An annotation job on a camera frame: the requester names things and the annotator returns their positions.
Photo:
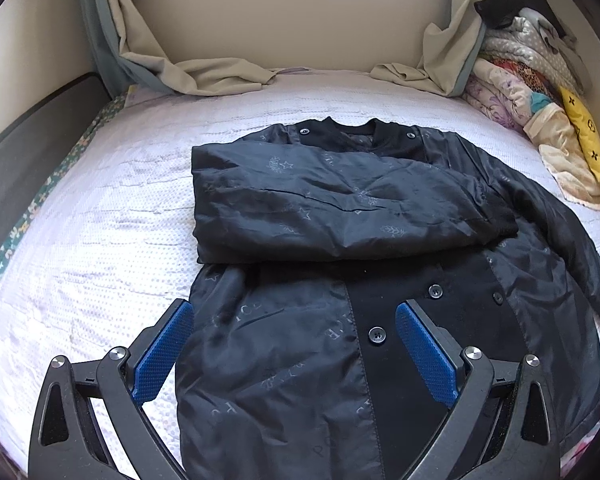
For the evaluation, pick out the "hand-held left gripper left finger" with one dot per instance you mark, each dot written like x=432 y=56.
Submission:
x=162 y=355

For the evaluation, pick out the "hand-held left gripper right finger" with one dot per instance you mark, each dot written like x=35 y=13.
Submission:
x=425 y=355

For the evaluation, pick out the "black jacket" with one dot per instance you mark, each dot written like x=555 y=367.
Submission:
x=330 y=210

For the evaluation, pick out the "bed with white quilted cover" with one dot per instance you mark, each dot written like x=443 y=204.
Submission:
x=105 y=210

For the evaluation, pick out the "green floral bed sheet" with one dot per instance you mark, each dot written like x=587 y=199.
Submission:
x=55 y=175

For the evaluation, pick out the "cream cloth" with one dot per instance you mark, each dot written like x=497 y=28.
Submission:
x=565 y=160

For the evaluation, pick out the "dark bed side board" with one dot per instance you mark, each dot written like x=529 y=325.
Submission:
x=25 y=140

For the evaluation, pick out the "yellow patterned pillow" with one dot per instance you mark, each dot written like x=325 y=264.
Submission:
x=587 y=130

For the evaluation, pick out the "leopard print cloth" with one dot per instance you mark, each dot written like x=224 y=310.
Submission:
x=525 y=72

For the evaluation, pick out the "grey dotted blanket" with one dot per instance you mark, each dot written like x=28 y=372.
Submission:
x=520 y=45

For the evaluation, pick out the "teal curtain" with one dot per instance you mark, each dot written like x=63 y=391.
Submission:
x=105 y=25

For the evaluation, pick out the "grey garment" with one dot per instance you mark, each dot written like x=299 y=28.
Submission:
x=567 y=47

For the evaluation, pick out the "black cloth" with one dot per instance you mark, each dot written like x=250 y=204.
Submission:
x=505 y=7

